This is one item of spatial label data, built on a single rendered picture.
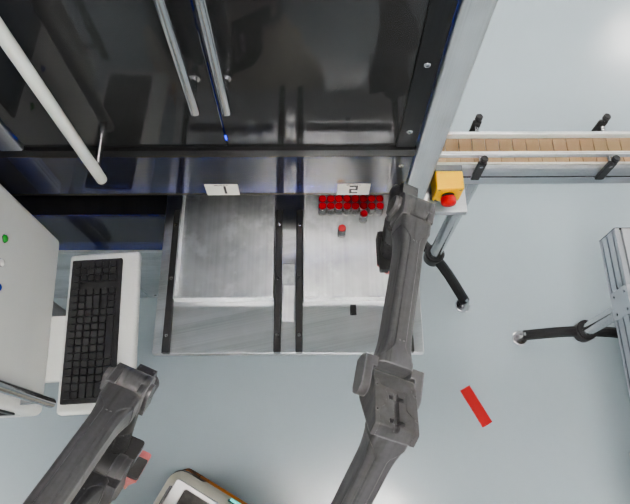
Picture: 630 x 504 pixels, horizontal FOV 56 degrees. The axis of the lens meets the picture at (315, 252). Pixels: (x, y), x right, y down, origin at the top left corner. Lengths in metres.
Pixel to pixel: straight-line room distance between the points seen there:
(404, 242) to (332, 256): 0.52
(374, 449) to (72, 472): 0.44
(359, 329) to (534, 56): 2.09
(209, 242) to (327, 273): 0.34
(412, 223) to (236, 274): 0.62
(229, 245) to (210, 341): 0.27
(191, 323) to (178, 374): 0.91
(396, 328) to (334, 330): 0.54
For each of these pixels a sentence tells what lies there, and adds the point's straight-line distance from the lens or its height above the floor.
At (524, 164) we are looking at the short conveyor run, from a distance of 1.79.
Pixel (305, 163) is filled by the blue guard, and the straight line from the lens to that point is 1.44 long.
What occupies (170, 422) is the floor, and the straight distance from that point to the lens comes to 2.47.
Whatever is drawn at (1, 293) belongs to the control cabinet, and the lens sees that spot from 1.55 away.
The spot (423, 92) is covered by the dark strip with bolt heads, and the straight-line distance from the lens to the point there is 1.24.
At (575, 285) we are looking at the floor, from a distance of 2.76.
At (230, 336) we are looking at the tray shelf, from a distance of 1.57.
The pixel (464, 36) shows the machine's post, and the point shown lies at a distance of 1.12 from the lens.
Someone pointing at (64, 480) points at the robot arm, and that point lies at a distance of 0.95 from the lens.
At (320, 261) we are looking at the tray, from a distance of 1.62.
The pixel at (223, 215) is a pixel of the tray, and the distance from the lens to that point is 1.69.
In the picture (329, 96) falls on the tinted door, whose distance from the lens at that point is 1.24.
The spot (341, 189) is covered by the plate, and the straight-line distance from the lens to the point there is 1.55.
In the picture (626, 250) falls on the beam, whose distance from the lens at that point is 2.24.
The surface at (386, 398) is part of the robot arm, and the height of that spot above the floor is 1.44.
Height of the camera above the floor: 2.39
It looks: 68 degrees down
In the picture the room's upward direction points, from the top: straight up
